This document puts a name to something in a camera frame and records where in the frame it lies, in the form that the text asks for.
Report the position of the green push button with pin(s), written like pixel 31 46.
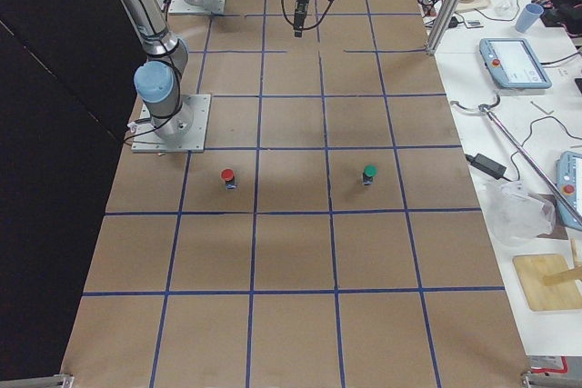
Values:
pixel 368 174

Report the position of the red push button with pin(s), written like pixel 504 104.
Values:
pixel 228 176

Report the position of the metal cane rod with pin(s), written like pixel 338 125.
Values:
pixel 487 110

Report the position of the blue teach pendant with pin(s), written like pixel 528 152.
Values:
pixel 513 64

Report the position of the blue plastic cup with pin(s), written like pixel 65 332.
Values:
pixel 528 16

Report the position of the black power adapter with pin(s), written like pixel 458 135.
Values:
pixel 487 165

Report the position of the clear plastic bag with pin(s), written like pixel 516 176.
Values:
pixel 515 216

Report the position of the wooden board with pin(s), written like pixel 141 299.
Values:
pixel 548 283

